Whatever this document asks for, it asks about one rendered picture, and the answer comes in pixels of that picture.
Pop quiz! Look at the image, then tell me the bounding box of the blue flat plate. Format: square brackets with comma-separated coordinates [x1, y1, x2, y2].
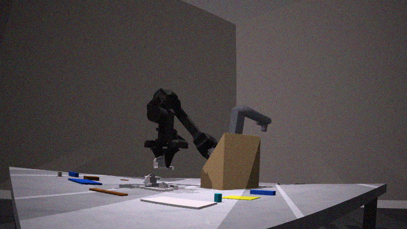
[68, 178, 102, 185]

